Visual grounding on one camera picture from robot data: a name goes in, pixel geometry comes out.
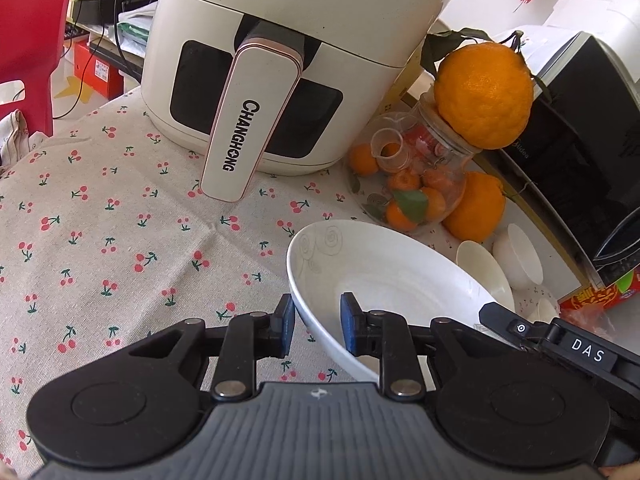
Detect white plate gold flowers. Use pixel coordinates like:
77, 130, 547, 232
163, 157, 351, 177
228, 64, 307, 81
286, 220, 494, 382

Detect cream bowl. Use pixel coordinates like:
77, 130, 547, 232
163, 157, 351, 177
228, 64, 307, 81
454, 240, 515, 311
491, 223, 544, 290

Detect red gift box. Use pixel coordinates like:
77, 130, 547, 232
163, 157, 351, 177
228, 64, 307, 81
560, 268, 639, 333

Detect large orange citrus fruit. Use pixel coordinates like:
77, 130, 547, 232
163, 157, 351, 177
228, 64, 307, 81
442, 171, 506, 243

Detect glass jar of tangerines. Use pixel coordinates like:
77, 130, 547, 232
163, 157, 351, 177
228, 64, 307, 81
345, 89, 480, 232

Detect loose small tangerine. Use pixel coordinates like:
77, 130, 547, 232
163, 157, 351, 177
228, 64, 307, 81
347, 143, 380, 178

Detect cherry print tablecloth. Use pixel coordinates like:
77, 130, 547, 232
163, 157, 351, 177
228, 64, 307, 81
1, 91, 366, 478

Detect black Midea microwave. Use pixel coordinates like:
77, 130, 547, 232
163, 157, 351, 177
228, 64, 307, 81
500, 32, 639, 286

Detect citrus fruit atop jar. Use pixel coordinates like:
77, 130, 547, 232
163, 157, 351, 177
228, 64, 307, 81
434, 42, 534, 150

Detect white Changhong air fryer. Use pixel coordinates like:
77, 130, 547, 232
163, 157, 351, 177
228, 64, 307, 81
141, 0, 448, 203

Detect red plastic chair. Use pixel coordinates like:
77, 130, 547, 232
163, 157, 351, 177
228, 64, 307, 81
0, 0, 70, 136

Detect black cable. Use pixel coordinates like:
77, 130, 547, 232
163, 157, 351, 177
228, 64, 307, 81
52, 0, 141, 122

